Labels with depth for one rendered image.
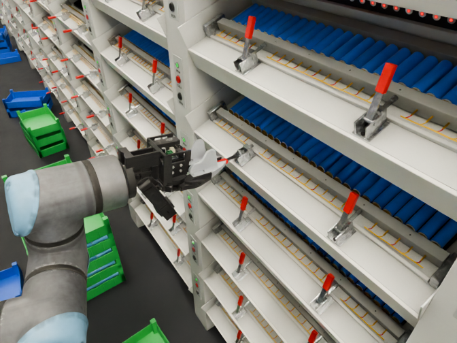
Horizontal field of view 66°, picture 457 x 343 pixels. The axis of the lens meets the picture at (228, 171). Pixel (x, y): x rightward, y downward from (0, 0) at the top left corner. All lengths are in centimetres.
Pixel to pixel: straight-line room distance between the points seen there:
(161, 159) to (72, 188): 15
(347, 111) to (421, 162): 13
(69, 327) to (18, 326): 6
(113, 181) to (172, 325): 110
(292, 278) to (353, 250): 23
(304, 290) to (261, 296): 24
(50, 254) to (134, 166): 19
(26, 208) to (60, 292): 13
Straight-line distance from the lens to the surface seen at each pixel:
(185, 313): 163
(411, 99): 51
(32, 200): 56
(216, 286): 127
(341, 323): 76
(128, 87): 152
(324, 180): 66
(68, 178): 57
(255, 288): 102
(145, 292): 172
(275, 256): 83
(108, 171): 58
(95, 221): 160
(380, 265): 60
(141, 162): 60
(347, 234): 61
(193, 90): 84
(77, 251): 64
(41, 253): 63
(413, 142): 49
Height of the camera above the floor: 139
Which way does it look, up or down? 37 degrees down
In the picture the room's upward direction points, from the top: straight up
